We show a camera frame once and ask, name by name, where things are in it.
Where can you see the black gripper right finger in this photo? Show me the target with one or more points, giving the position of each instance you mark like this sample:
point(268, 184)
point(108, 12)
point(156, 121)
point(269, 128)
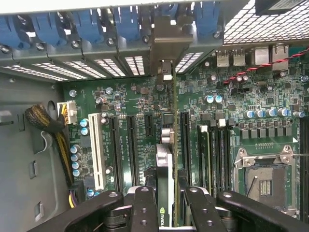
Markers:
point(202, 212)

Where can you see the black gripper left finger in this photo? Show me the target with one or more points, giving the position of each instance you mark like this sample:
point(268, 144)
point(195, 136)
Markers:
point(142, 210)

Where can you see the empty black RAM slot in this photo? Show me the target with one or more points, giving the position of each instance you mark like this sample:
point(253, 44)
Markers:
point(227, 157)
point(214, 157)
point(220, 157)

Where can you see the CPU socket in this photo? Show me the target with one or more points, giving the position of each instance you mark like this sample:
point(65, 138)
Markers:
point(265, 183)

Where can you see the white PCI expansion slot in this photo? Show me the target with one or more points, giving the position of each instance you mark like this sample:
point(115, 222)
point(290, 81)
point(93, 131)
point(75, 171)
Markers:
point(97, 152)

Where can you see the black short expansion slot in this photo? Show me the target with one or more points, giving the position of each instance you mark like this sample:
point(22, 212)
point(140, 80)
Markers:
point(149, 124)

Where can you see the thin metal locking lever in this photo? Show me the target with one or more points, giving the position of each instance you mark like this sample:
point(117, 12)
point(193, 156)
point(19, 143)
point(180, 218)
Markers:
point(300, 155)

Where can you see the green Dell motherboard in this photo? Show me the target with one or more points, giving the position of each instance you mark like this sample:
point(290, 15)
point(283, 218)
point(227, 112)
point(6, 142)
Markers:
point(125, 96)

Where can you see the white power connector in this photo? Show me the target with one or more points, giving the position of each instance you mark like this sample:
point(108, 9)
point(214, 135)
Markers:
point(70, 112)

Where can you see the open black PC case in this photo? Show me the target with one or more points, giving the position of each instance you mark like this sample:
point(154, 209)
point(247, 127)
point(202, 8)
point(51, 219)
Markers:
point(24, 157)

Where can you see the silver rear port block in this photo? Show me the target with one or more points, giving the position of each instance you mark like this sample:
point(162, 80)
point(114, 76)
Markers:
point(262, 59)
point(280, 58)
point(222, 59)
point(238, 58)

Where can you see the blue slot latch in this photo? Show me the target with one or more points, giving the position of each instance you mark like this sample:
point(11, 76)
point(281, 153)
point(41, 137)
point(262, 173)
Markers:
point(48, 26)
point(89, 26)
point(126, 24)
point(9, 33)
point(206, 19)

